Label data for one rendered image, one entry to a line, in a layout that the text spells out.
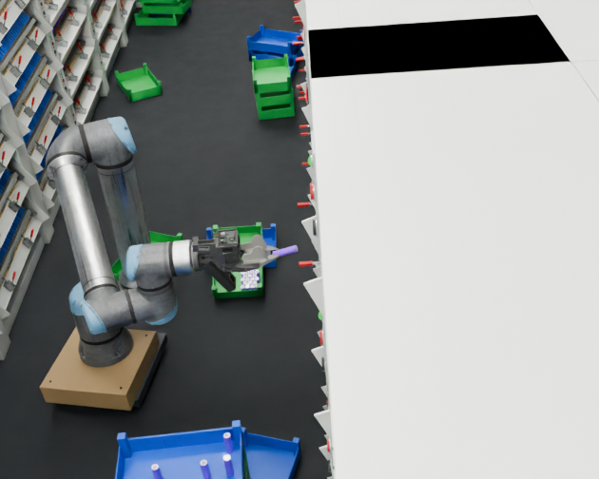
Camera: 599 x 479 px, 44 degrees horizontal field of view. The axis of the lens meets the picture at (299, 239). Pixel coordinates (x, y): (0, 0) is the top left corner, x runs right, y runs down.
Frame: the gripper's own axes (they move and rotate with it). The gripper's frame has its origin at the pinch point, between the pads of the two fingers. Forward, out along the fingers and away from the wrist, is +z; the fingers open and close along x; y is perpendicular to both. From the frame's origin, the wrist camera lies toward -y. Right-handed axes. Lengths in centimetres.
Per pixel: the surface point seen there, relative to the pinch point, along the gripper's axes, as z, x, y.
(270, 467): -9, -5, -82
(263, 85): -4, 218, -61
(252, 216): -13, 130, -82
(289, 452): -3, 0, -82
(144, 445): -36, -30, -32
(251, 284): -14, 75, -75
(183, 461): -27, -35, -34
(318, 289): 8, -94, 72
